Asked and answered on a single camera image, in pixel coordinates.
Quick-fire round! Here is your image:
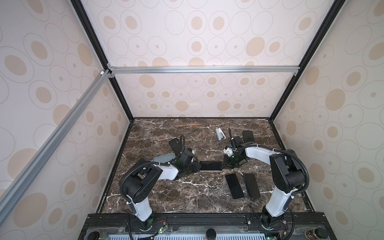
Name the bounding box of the pink phone case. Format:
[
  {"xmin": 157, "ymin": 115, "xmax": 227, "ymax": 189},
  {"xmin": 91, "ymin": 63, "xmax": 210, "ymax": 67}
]
[{"xmin": 198, "ymin": 160, "xmax": 223, "ymax": 172}]

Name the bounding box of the black phone case horizontal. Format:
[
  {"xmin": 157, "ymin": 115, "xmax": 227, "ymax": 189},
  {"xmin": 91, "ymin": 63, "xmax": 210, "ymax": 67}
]
[{"xmin": 242, "ymin": 130, "xmax": 255, "ymax": 145}]

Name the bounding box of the black phone case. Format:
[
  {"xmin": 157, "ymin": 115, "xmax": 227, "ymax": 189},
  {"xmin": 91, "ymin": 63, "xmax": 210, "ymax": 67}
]
[{"xmin": 169, "ymin": 138, "xmax": 184, "ymax": 157}]

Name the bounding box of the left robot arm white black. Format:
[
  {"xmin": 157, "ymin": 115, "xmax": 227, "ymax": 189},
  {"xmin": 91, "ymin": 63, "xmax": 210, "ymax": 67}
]
[{"xmin": 119, "ymin": 148, "xmax": 199, "ymax": 222}]

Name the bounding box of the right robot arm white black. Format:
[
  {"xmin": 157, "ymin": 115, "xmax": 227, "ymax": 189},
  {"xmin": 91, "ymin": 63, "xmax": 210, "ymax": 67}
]
[{"xmin": 223, "ymin": 142, "xmax": 310, "ymax": 218}]

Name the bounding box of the light blue phone case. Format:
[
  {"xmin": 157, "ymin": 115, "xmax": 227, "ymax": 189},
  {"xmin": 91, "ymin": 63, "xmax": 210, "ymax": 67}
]
[{"xmin": 153, "ymin": 153, "xmax": 176, "ymax": 163}]

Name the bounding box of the small white blue box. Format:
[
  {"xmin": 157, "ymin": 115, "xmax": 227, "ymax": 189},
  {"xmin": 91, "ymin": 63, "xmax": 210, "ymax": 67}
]
[{"xmin": 216, "ymin": 128, "xmax": 226, "ymax": 141}]

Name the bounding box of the brown wooden stick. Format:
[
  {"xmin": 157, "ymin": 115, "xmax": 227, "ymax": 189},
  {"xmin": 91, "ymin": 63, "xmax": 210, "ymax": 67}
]
[{"xmin": 175, "ymin": 124, "xmax": 202, "ymax": 128}]

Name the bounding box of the black knob front centre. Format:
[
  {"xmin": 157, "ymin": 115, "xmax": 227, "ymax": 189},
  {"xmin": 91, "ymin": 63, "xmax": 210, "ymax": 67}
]
[{"xmin": 205, "ymin": 229, "xmax": 217, "ymax": 240}]

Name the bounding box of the black round button right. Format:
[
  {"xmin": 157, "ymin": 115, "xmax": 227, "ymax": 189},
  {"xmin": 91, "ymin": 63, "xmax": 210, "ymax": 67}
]
[{"xmin": 304, "ymin": 228, "xmax": 329, "ymax": 240}]

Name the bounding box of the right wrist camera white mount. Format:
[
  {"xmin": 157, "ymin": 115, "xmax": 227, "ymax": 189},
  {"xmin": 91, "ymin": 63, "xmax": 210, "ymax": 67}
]
[{"xmin": 223, "ymin": 147, "xmax": 234, "ymax": 157}]

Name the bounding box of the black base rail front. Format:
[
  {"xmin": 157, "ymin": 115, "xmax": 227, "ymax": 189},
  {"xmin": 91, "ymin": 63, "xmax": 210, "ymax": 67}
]
[{"xmin": 78, "ymin": 212, "xmax": 336, "ymax": 240}]

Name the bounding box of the horizontal aluminium rail back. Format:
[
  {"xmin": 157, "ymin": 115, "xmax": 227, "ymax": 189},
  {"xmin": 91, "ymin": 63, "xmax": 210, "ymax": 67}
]
[{"xmin": 110, "ymin": 65, "xmax": 300, "ymax": 75}]

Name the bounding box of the diagonal aluminium rail left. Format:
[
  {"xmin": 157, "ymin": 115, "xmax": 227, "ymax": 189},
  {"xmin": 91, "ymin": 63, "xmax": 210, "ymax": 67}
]
[{"xmin": 1, "ymin": 69, "xmax": 111, "ymax": 225}]

